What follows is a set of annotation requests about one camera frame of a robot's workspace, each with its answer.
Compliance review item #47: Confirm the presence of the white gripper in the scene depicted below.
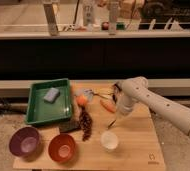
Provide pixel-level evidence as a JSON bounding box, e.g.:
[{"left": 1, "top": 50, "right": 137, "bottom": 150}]
[{"left": 116, "top": 95, "right": 137, "bottom": 116}]

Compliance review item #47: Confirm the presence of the small dark fork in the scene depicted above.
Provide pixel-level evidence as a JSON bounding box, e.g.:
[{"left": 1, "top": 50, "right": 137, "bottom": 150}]
[{"left": 107, "top": 119, "right": 117, "bottom": 129}]

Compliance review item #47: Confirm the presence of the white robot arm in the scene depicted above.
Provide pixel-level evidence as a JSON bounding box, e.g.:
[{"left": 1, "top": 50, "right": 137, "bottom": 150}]
[{"left": 117, "top": 77, "right": 190, "bottom": 137}]

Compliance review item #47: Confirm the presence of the orange carrot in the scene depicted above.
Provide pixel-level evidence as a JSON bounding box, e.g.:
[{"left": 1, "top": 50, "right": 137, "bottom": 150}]
[{"left": 100, "top": 100, "right": 116, "bottom": 113}]

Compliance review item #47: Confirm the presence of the grey cloth toy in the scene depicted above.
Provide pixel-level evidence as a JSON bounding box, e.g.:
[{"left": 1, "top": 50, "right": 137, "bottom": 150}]
[{"left": 75, "top": 88, "right": 93, "bottom": 101}]

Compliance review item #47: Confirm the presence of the white cup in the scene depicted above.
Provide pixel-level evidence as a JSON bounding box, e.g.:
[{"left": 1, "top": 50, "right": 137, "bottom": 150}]
[{"left": 100, "top": 131, "right": 119, "bottom": 151}]

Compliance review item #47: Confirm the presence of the wooden board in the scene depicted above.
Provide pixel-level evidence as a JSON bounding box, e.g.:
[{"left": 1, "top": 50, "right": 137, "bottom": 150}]
[{"left": 12, "top": 79, "right": 167, "bottom": 171}]

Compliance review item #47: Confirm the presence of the brown grape bunch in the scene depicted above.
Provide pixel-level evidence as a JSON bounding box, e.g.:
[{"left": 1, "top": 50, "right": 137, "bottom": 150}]
[{"left": 79, "top": 108, "right": 93, "bottom": 141}]

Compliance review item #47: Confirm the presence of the orange fruit toy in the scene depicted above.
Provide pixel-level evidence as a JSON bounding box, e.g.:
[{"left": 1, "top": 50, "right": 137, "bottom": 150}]
[{"left": 76, "top": 95, "right": 88, "bottom": 107}]

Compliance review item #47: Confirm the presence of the dark rectangular block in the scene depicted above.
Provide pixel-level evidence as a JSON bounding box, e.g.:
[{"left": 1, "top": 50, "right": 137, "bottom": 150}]
[{"left": 59, "top": 121, "right": 80, "bottom": 133}]

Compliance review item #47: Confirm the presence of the blue sponge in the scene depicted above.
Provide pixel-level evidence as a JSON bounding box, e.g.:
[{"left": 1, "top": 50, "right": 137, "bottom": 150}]
[{"left": 43, "top": 88, "right": 60, "bottom": 103}]

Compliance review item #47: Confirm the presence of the orange bowl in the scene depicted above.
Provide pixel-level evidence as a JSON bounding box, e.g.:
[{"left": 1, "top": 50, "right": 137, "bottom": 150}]
[{"left": 48, "top": 134, "right": 76, "bottom": 163}]

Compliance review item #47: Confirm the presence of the green plastic tray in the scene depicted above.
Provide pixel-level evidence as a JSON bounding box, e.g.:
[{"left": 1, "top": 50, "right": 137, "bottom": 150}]
[{"left": 25, "top": 78, "right": 73, "bottom": 126}]

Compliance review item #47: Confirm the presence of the purple bowl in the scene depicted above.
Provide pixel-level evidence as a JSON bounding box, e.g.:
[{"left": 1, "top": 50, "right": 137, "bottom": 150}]
[{"left": 9, "top": 127, "right": 41, "bottom": 157}]

